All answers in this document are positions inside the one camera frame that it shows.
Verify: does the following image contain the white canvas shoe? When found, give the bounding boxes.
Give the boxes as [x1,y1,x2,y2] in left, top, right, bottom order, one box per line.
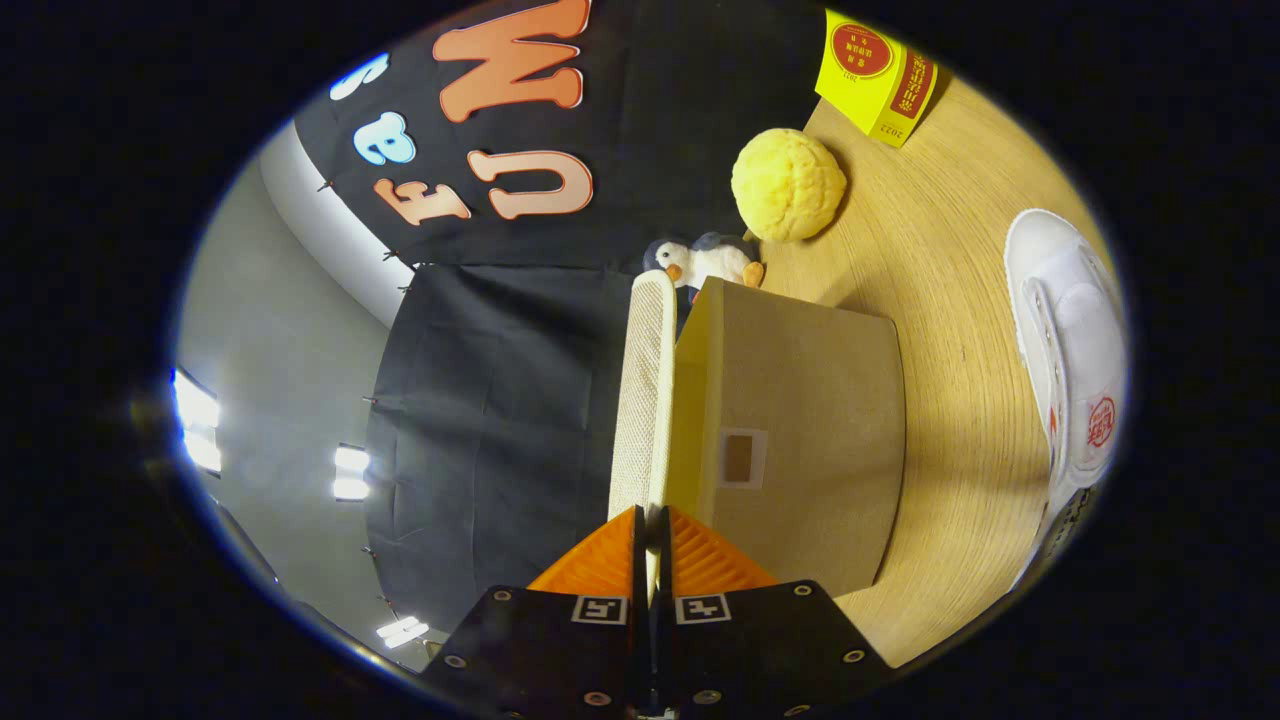
[1003,208,1129,591]

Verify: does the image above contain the beige fabric storage box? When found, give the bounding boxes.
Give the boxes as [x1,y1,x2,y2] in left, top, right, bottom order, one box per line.
[608,268,907,599]

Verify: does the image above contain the yellow book red circle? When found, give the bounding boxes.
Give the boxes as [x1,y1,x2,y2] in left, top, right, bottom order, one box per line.
[815,8,939,149]

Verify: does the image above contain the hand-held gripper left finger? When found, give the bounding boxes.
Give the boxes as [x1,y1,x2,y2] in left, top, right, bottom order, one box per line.
[420,505,651,720]

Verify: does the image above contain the yellow round soft bun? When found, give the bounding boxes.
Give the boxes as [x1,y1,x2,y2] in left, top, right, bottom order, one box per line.
[731,128,848,244]

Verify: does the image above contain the penguin plush toy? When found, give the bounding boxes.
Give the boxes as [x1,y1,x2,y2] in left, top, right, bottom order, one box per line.
[642,232,767,303]

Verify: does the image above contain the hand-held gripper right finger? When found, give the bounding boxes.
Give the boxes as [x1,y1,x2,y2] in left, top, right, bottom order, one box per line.
[655,505,896,720]

